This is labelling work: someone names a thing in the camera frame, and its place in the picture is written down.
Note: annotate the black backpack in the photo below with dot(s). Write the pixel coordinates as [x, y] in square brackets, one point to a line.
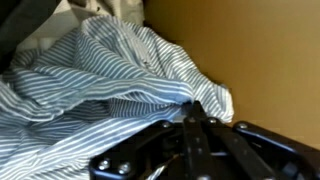
[20, 23]

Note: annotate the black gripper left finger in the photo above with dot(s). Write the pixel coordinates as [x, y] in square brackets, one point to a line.
[196, 150]

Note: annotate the cream white cloth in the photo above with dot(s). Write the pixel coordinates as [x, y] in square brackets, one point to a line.
[100, 6]

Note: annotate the tan leather couch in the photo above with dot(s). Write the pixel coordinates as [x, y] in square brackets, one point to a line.
[266, 66]

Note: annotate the blue striped shirt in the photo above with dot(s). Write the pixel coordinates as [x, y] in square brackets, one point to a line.
[100, 83]

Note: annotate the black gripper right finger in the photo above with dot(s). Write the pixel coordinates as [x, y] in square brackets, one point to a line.
[240, 153]

